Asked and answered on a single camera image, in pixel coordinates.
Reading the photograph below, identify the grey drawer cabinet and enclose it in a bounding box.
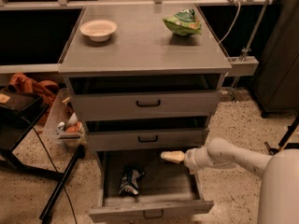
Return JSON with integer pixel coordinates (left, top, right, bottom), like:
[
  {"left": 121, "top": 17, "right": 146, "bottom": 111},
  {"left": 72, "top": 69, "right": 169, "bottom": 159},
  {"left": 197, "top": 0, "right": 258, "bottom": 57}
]
[{"left": 57, "top": 2, "right": 233, "bottom": 152}]

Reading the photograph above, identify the middle grey drawer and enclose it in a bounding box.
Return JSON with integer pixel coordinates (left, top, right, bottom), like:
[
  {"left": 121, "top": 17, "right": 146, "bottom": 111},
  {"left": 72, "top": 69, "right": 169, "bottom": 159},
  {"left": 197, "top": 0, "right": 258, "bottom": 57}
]
[{"left": 87, "top": 128, "right": 209, "bottom": 151}]

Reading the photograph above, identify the blue chip bag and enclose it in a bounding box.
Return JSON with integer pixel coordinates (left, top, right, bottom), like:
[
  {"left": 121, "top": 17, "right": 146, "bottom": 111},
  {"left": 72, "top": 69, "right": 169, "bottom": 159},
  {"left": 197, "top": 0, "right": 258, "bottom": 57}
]
[{"left": 119, "top": 167, "right": 145, "bottom": 196}]

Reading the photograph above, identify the black floor cable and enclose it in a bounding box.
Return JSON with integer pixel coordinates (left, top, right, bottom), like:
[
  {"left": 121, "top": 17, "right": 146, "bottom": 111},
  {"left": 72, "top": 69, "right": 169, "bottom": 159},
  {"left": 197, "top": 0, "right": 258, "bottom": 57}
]
[{"left": 21, "top": 115, "right": 78, "bottom": 224}]

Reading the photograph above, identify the top grey drawer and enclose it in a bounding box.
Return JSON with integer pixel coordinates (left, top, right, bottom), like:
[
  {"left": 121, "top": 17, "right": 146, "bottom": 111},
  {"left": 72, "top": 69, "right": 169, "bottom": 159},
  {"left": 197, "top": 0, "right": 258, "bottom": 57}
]
[{"left": 71, "top": 91, "right": 221, "bottom": 121}]

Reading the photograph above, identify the metal pole stand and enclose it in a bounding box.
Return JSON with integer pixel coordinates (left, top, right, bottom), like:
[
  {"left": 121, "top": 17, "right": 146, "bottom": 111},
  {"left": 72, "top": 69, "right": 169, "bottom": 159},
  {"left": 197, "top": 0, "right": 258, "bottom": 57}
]
[{"left": 229, "top": 0, "right": 278, "bottom": 102}]

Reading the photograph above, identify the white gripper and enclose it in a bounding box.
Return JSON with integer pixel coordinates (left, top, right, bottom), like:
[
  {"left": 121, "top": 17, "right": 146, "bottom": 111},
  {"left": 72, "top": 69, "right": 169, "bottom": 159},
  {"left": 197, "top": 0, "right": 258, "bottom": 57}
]
[{"left": 161, "top": 147, "right": 212, "bottom": 175}]

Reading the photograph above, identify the orange jacket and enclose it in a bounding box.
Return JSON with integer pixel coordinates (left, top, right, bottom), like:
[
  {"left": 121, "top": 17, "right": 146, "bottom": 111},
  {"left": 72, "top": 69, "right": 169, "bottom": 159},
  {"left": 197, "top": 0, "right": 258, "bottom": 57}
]
[{"left": 8, "top": 73, "right": 60, "bottom": 124}]

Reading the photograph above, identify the black tripod leg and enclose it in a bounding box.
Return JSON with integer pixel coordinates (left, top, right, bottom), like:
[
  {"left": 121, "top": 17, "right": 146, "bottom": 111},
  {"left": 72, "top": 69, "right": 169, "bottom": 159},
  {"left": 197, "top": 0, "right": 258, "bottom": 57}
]
[{"left": 264, "top": 116, "right": 299, "bottom": 156}]

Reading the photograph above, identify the grey drawer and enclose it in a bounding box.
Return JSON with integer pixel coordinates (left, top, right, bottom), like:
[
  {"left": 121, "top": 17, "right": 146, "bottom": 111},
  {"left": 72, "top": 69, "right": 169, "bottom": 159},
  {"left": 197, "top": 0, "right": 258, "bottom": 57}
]
[
  {"left": 89, "top": 149, "right": 214, "bottom": 223},
  {"left": 87, "top": 128, "right": 209, "bottom": 151},
  {"left": 71, "top": 91, "right": 221, "bottom": 121}
]

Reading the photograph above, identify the dark cabinet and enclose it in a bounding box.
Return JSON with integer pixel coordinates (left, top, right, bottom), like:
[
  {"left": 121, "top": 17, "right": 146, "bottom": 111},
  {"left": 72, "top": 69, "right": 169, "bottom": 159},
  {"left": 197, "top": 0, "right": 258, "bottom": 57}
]
[{"left": 250, "top": 0, "right": 299, "bottom": 118}]

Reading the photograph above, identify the black side stand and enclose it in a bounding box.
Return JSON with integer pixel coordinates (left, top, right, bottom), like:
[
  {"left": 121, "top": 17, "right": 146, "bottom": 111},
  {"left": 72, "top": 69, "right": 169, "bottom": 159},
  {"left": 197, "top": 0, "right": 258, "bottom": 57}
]
[{"left": 0, "top": 89, "right": 85, "bottom": 224}]

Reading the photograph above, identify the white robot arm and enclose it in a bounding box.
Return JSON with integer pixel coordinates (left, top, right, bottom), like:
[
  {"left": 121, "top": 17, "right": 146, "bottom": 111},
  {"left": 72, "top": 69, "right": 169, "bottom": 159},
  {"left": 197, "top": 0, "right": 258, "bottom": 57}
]
[{"left": 161, "top": 138, "right": 299, "bottom": 224}]

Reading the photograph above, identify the bottom grey drawer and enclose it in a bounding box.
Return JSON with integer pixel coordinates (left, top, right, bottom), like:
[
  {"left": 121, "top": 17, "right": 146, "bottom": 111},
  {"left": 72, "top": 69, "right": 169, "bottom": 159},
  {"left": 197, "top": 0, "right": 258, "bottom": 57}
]
[{"left": 89, "top": 149, "right": 214, "bottom": 223}]

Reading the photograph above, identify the white paper bowl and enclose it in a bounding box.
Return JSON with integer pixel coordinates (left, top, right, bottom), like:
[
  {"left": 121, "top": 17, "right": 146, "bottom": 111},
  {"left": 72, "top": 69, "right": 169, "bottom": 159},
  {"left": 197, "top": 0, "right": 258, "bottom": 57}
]
[{"left": 79, "top": 20, "right": 118, "bottom": 42}]

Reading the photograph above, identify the green chip bag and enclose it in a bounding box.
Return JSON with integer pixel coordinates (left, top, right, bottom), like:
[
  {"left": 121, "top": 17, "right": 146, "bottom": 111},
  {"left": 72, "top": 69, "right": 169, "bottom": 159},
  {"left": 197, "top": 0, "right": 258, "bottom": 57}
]
[{"left": 163, "top": 8, "right": 201, "bottom": 36}]

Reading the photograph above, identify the clear plastic bin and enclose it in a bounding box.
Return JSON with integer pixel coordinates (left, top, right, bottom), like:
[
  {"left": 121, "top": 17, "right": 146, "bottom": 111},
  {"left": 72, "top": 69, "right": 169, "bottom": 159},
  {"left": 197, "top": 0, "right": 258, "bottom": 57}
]
[{"left": 43, "top": 88, "right": 86, "bottom": 147}]

